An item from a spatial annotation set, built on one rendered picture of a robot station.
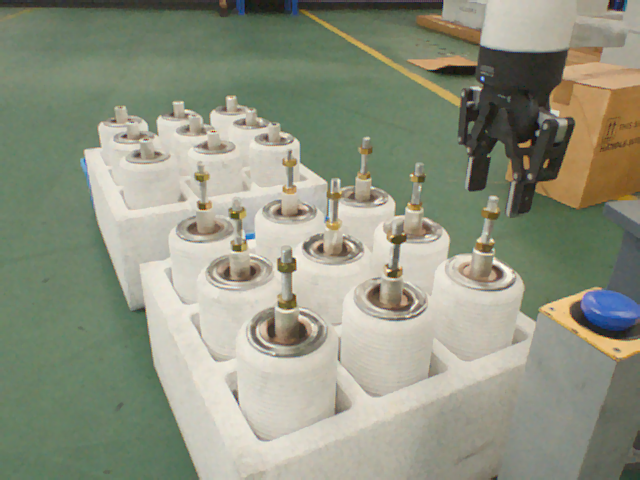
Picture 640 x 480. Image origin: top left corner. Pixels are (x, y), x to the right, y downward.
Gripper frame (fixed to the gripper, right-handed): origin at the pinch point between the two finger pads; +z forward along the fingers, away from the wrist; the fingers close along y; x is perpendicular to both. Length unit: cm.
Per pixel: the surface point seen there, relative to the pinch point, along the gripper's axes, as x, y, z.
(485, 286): -1.5, 2.9, 9.6
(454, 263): -1.9, -2.5, 9.7
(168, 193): -30, -46, 15
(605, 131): 72, -54, 16
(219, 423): -30.7, 5.8, 16.8
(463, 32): 216, -333, 33
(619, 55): 198, -172, 24
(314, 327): -21.0, 4.1, 9.4
